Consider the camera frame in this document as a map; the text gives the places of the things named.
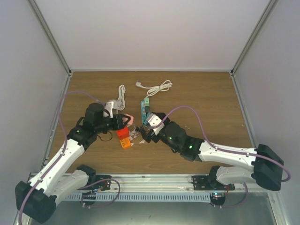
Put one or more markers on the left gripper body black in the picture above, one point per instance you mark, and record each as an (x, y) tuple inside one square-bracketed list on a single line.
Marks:
[(116, 125)]

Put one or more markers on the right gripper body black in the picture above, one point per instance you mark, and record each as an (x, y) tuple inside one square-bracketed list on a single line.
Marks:
[(150, 136)]

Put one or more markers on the pink charger cube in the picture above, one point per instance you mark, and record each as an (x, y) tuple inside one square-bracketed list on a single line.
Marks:
[(131, 120)]

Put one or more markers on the red charger cube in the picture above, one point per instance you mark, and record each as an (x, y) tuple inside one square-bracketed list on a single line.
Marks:
[(123, 133)]

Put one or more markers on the teal power strip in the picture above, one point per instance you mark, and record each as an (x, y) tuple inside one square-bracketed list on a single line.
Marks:
[(143, 114)]

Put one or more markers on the black charger adapter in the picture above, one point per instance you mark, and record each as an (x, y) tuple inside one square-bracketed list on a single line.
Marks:
[(146, 109)]

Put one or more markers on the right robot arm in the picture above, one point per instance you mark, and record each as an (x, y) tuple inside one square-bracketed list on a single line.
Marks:
[(260, 165)]

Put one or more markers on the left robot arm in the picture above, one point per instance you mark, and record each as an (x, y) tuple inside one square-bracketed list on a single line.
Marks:
[(39, 197)]

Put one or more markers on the orange power strip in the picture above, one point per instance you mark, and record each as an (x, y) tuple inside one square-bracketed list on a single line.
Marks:
[(126, 143)]

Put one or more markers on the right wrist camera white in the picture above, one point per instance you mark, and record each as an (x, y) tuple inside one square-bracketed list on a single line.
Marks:
[(155, 122)]

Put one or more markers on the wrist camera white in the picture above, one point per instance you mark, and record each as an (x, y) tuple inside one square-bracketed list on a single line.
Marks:
[(110, 106), (155, 122)]

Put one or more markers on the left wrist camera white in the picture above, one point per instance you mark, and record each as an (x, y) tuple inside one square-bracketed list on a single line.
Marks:
[(110, 106)]

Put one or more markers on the aluminium front rail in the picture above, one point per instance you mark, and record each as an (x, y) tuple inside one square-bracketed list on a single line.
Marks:
[(169, 183)]

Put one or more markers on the grey slotted cable duct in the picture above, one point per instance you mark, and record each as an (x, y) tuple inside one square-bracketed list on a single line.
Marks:
[(150, 197)]

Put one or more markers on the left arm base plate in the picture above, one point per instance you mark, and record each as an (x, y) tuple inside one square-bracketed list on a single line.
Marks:
[(104, 185)]

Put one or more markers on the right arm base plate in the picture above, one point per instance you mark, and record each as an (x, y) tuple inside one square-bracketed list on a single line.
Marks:
[(203, 182)]

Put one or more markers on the left aluminium frame post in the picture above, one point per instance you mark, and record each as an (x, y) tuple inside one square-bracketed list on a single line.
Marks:
[(37, 12)]

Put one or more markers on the aluminium frame post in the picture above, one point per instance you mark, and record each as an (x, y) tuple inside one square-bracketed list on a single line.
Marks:
[(259, 25), (37, 12)]

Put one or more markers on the right aluminium frame post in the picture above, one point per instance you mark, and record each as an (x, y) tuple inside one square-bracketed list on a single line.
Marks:
[(259, 25)]

